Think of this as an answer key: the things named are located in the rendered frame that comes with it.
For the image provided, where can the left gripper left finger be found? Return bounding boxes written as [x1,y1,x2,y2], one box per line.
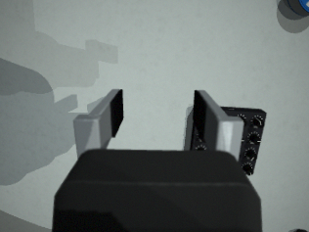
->
[73,89,124,159]

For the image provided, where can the black knob panel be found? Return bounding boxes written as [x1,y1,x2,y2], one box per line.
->
[190,107,267,175]

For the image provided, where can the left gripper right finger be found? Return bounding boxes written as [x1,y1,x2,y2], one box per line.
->
[193,90,243,161]

